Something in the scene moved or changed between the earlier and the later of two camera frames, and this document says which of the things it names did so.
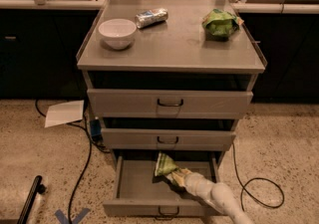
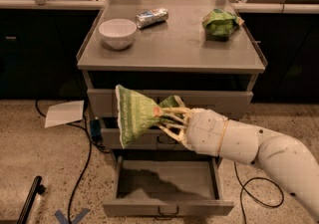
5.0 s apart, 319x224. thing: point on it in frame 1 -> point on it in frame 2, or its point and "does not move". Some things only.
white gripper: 193,180 -> 205,131
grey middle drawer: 167,139 does not move
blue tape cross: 64,220 does not move
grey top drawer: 168,104 does not move
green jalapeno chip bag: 164,164 -> 136,113
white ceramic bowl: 117,32 does not move
